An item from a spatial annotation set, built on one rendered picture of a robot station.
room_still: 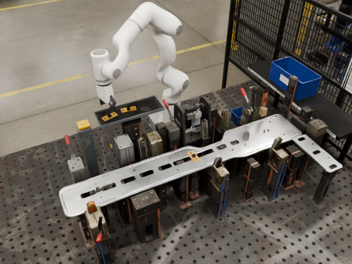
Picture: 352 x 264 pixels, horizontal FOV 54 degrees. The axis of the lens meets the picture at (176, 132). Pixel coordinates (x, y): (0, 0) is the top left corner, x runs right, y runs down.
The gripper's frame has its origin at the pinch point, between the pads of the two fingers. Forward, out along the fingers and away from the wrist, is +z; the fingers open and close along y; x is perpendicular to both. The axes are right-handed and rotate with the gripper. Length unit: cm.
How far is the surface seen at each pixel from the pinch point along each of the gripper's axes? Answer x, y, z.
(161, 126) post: 20.2, 19.0, 13.2
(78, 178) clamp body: -29.8, 13.0, 23.3
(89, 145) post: -14.3, -1.1, 19.9
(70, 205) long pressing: -41, 26, 23
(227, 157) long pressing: 38, 53, 23
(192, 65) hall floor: 214, -152, 123
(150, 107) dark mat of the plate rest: 21.6, 8.1, 7.0
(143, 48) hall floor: 195, -234, 123
